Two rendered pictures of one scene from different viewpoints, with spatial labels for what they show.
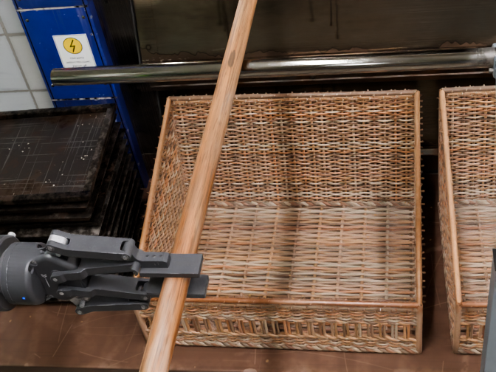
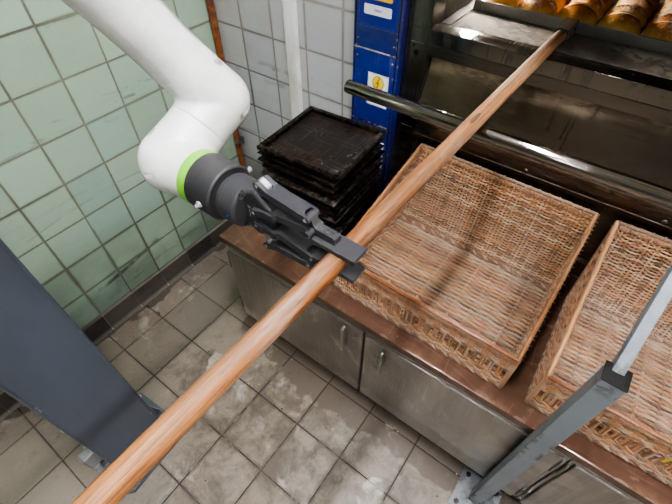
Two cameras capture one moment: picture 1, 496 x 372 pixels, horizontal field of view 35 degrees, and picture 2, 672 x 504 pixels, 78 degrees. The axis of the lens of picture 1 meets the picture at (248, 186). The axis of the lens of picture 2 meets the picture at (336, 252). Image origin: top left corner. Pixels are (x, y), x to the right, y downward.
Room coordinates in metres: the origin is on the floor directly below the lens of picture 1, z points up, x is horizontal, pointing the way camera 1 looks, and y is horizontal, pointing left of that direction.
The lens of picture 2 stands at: (0.26, -0.03, 1.62)
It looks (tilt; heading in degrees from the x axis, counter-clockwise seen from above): 48 degrees down; 22
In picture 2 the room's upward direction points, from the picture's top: straight up
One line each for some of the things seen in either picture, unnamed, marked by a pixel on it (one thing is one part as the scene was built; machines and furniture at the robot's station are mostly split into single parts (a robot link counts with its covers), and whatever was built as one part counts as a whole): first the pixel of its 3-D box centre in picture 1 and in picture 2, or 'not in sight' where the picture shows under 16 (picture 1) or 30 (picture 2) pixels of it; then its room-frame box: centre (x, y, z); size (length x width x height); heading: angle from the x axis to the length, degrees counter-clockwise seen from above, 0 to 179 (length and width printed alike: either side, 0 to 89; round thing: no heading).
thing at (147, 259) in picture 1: (145, 255); (322, 226); (0.61, 0.13, 1.23); 0.05 x 0.01 x 0.03; 75
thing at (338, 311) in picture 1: (284, 215); (456, 252); (1.13, -0.06, 0.72); 0.56 x 0.49 x 0.28; 74
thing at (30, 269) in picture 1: (49, 273); (254, 207); (0.65, 0.25, 1.20); 0.09 x 0.07 x 0.08; 75
